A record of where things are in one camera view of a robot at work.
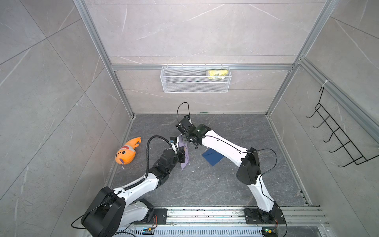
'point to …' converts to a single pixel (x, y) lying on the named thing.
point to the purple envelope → (181, 143)
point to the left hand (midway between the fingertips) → (184, 145)
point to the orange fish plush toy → (127, 153)
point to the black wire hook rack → (346, 143)
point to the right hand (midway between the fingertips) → (188, 134)
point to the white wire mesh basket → (196, 79)
